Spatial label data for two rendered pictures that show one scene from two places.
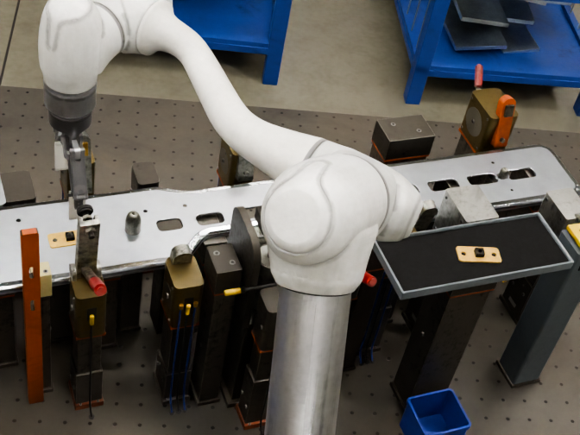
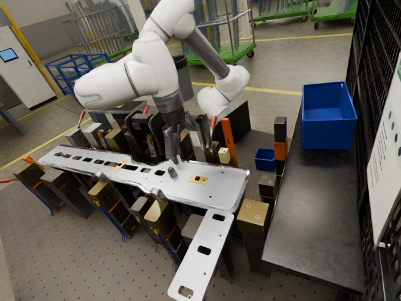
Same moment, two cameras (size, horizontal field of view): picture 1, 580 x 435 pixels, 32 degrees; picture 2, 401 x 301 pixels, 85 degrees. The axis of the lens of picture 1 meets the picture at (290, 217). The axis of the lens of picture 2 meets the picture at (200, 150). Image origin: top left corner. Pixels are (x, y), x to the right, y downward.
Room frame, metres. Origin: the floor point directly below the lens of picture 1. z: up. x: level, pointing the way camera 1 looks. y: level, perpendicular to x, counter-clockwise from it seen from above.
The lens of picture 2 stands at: (1.61, 1.04, 1.63)
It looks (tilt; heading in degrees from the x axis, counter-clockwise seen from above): 36 degrees down; 245
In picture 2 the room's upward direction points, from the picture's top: 18 degrees counter-clockwise
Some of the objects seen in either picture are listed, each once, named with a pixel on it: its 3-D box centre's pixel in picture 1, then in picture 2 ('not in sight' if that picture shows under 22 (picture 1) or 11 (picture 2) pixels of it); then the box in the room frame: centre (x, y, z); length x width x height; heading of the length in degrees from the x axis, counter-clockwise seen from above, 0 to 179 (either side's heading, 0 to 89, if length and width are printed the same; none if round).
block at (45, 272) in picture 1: (42, 330); (230, 180); (1.22, 0.43, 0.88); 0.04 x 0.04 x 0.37; 28
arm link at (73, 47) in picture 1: (75, 37); (151, 67); (1.38, 0.41, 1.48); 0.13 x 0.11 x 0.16; 157
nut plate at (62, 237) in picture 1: (70, 236); (197, 178); (1.37, 0.42, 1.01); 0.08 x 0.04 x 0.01; 118
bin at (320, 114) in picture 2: not in sight; (324, 113); (0.83, 0.62, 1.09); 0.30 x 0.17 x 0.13; 35
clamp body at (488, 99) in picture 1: (472, 155); (42, 189); (2.04, -0.42, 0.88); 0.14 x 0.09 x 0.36; 28
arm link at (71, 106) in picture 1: (70, 92); (168, 100); (1.37, 0.42, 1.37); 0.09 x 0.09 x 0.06
